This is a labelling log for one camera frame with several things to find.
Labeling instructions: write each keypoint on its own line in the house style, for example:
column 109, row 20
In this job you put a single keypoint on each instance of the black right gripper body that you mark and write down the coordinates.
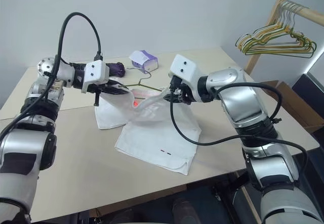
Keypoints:
column 183, row 93

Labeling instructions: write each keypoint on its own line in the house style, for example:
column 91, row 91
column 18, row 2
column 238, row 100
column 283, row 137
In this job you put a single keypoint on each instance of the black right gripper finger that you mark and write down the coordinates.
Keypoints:
column 170, row 97

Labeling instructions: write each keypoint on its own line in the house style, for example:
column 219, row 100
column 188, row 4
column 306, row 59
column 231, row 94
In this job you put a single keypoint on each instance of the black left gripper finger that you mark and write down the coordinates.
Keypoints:
column 116, row 90
column 115, row 83

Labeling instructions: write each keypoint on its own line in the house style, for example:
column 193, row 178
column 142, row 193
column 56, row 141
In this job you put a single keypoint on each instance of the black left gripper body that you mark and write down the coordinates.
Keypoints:
column 97, row 89

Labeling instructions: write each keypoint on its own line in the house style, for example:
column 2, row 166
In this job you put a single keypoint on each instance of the white shorts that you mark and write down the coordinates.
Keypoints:
column 157, row 135

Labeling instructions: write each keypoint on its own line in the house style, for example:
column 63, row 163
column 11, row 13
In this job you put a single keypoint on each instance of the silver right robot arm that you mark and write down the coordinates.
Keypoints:
column 243, row 99

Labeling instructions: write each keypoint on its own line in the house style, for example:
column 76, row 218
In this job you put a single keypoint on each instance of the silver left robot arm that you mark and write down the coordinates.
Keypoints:
column 24, row 143

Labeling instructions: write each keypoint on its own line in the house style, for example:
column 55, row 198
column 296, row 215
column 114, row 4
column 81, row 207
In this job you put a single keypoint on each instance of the folded purple umbrella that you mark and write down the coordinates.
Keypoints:
column 117, row 69

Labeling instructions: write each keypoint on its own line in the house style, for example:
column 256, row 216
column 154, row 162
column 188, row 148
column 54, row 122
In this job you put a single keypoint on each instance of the purple tissue box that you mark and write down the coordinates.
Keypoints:
column 145, row 63

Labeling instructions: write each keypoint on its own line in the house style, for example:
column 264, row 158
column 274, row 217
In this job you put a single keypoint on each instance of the brown cardboard box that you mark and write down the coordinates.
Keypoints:
column 293, row 102

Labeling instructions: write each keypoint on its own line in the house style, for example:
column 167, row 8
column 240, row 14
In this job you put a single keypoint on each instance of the dark rounded shape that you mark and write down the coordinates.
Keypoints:
column 184, row 212

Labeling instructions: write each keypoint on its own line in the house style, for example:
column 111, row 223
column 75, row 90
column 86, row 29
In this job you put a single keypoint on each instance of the black case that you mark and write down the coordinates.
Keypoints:
column 310, row 87

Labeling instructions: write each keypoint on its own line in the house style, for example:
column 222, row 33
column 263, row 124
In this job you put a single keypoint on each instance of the bunch of hangers on rack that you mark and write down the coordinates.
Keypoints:
column 284, row 13

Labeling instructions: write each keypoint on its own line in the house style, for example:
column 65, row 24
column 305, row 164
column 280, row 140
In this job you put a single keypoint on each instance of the wooden clothes rack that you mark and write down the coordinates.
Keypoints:
column 307, row 12

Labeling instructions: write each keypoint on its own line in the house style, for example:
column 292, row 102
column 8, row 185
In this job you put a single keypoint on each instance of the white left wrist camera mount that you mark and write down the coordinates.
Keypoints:
column 96, row 72

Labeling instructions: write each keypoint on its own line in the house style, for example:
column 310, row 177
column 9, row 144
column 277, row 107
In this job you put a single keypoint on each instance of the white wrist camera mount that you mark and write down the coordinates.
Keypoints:
column 183, row 68
column 96, row 72

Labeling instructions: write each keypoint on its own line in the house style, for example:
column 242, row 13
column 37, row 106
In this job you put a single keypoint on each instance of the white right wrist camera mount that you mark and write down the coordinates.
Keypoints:
column 183, row 68

